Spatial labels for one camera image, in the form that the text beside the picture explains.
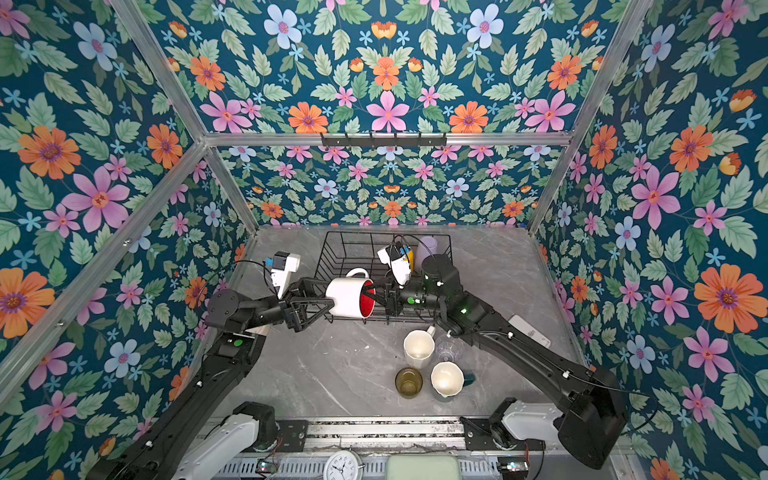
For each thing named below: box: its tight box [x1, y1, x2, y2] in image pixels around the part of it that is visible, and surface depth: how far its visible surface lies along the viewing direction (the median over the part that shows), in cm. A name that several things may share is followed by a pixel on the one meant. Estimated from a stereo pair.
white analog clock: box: [323, 445, 366, 480], surface depth 68 cm
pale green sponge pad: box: [386, 454, 459, 480], surface depth 69 cm
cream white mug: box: [403, 325, 436, 369], surface depth 82 cm
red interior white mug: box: [325, 268, 376, 319], surface depth 61 cm
